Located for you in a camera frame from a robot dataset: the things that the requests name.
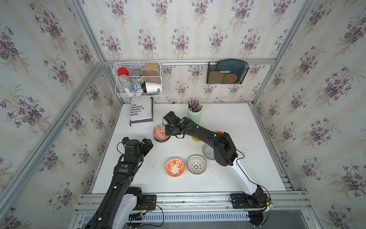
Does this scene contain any orange geometric pattern bowl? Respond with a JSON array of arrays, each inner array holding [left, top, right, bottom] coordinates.
[[153, 124, 169, 139]]

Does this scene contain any orange floral pattern bowl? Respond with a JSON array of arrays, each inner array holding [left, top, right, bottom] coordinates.
[[165, 157, 185, 177]]

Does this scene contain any green grey pattern bowl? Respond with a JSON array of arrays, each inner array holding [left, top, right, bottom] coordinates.
[[202, 144, 214, 160]]

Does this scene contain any black white pattern bowl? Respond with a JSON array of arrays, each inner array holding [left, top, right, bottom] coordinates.
[[187, 155, 207, 175]]

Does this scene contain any blue floral bowl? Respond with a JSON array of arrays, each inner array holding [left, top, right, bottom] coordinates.
[[154, 136, 170, 143]]

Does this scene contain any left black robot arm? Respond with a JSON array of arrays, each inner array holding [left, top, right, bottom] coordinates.
[[85, 137, 153, 229]]

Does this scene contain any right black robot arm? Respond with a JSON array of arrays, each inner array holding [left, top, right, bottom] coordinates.
[[163, 112, 272, 211]]

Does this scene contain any mint green pencil cup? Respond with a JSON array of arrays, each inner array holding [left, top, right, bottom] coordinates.
[[187, 109, 202, 125]]

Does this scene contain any lime green plastic bowl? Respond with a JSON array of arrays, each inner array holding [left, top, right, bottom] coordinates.
[[192, 136, 201, 142]]

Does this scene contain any coloured pencils bunch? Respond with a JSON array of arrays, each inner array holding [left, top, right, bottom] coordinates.
[[188, 99, 203, 113]]

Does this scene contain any white grey book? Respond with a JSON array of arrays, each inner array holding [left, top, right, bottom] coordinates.
[[129, 96, 154, 125]]

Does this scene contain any clear plastic bottle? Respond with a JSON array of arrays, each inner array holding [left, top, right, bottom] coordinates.
[[119, 75, 134, 94]]

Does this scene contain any round cork coaster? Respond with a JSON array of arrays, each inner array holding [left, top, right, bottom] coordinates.
[[223, 73, 237, 84]]

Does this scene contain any teal plate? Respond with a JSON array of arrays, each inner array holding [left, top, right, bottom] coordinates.
[[216, 59, 246, 84]]

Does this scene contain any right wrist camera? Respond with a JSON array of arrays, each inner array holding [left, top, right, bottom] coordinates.
[[163, 111, 181, 126]]

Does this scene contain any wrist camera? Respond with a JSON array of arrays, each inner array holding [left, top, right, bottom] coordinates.
[[121, 137, 130, 146], [163, 111, 181, 126]]

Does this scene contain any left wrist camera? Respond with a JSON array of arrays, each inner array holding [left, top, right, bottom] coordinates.
[[121, 137, 130, 146]]

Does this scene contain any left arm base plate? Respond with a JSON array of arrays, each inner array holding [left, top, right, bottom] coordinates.
[[133, 194, 157, 211]]

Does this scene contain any white wire wall basket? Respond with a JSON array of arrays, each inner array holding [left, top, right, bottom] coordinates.
[[113, 61, 164, 98]]

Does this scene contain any black mesh wall organizer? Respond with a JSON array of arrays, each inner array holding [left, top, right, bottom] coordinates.
[[206, 61, 249, 85]]

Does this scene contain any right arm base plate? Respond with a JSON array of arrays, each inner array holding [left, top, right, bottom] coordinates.
[[229, 193, 270, 210]]

